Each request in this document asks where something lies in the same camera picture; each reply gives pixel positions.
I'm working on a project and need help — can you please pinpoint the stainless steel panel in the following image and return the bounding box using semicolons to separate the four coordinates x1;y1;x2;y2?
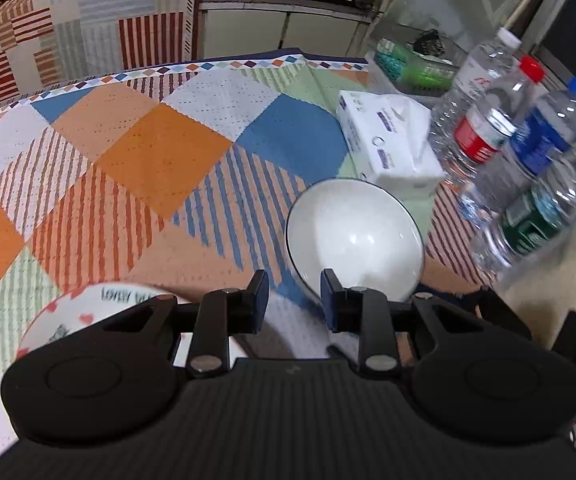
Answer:
368;0;559;56

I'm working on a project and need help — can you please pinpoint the green label water bottle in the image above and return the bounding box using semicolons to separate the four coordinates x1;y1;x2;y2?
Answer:
470;122;576;276

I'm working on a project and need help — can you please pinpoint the green plastic basket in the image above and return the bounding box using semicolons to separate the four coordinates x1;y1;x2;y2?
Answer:
373;35;461;93

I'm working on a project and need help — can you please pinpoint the white bunny print plate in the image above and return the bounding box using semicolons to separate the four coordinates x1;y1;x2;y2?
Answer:
16;282;249;368

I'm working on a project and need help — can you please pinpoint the red cap water bottle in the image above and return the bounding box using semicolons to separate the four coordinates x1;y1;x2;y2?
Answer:
438;56;546;186

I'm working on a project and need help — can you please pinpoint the striped patchwork counter cloth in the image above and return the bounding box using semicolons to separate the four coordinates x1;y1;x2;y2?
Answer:
0;0;201;116

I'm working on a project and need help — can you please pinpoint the white cap clear water bottle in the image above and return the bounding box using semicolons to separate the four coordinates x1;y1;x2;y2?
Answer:
428;27;524;171

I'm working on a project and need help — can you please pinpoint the white ribbed bowl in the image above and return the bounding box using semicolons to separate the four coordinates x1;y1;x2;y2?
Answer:
286;179;425;303

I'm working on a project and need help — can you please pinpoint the blue cap water bottle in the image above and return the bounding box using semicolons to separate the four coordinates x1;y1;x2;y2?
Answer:
460;77;576;221

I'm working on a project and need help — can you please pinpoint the white tissue pack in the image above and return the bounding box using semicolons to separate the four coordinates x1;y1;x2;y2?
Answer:
337;89;446;198

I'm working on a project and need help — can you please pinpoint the white base cabinet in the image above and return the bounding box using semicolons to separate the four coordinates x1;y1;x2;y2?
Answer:
195;0;379;58

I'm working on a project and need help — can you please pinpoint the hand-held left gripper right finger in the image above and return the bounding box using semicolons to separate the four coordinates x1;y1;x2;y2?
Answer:
319;269;471;380

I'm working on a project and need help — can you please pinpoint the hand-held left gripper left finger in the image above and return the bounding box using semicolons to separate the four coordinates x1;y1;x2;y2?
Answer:
100;269;271;380

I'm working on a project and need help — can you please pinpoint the patchwork tablecloth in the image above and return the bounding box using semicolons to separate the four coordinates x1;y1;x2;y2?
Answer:
0;47;499;466

